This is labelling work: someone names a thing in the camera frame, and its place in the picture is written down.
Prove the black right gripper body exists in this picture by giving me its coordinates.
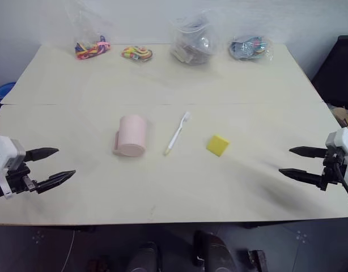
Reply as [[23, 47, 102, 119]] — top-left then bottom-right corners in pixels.
[[320, 146, 348, 192]]

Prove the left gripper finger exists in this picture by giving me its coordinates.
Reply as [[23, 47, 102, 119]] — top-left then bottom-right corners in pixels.
[[35, 169, 77, 194], [24, 147, 60, 163]]

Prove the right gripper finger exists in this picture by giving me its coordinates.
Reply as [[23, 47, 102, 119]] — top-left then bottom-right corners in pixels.
[[278, 168, 324, 188], [288, 146, 326, 160]]

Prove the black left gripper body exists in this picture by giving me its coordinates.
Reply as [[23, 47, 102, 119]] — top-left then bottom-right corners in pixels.
[[5, 160, 39, 197]]

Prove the brown cardboard box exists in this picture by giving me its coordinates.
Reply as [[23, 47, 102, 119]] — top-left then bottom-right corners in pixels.
[[330, 105, 348, 129]]

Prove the blue plastic basin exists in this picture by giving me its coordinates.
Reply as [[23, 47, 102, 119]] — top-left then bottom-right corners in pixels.
[[0, 81, 17, 105]]

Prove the black chair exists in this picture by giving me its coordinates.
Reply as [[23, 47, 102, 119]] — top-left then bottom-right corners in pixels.
[[309, 35, 348, 112]]

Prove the yellow soap block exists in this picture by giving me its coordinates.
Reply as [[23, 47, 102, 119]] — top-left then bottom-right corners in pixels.
[[205, 134, 231, 158]]

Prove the pink plastic cup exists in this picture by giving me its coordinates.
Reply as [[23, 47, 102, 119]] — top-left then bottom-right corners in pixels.
[[112, 114, 152, 157]]

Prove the small dark reddish shape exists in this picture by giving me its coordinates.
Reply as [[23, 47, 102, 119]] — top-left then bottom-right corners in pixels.
[[247, 249, 269, 272]]

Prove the large dark rounded shape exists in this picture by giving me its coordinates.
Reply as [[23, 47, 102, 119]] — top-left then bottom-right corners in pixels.
[[192, 229, 237, 272]]

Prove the dark rounded grey-topped shape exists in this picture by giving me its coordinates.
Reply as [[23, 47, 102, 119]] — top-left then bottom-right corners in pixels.
[[125, 240, 159, 272]]

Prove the clear bag of colourful bands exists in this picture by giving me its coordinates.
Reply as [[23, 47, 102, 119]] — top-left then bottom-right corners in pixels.
[[63, 0, 113, 61]]

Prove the clear bag of dark items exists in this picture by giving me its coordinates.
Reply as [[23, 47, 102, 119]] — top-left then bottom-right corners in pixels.
[[218, 15, 277, 64]]

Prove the white yellow toothbrush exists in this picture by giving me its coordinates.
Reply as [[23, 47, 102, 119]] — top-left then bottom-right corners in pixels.
[[163, 111, 192, 156]]

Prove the clear bag of grey items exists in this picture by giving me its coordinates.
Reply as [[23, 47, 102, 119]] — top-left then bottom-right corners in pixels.
[[168, 9, 218, 66]]

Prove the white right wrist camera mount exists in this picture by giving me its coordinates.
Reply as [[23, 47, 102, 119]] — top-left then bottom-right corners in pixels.
[[325, 126, 348, 185]]

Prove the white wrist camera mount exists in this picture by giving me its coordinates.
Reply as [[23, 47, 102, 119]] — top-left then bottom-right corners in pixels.
[[325, 126, 348, 185], [0, 133, 27, 199]]

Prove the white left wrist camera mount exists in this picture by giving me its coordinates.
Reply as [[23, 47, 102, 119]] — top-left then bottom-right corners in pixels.
[[0, 133, 27, 199]]

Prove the thin white cord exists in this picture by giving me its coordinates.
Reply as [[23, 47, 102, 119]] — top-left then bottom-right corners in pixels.
[[61, 228, 79, 272]]

